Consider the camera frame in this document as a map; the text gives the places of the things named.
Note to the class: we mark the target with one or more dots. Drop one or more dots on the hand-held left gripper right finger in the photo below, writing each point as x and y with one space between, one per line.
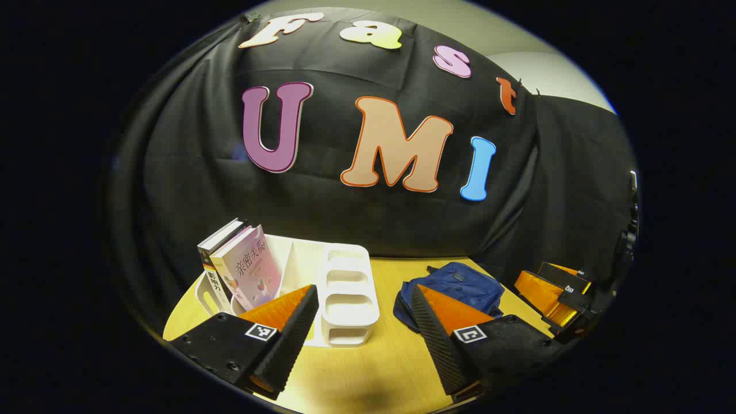
437 339

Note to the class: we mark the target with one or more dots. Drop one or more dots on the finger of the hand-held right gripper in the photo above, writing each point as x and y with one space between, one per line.
540 296
560 274

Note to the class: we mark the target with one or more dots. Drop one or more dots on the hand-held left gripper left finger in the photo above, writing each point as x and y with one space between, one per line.
290 339

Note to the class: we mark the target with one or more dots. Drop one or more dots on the blue schoolbag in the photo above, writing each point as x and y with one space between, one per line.
460 282

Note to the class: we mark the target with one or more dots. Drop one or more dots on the white plastic bookshelf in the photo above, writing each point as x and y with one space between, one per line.
348 299

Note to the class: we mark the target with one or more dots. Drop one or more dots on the white book striped spine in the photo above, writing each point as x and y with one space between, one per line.
214 253

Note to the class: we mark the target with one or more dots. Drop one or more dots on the pink book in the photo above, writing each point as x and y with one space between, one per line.
253 270

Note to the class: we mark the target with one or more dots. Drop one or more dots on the black backdrop cloth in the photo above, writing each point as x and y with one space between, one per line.
356 218

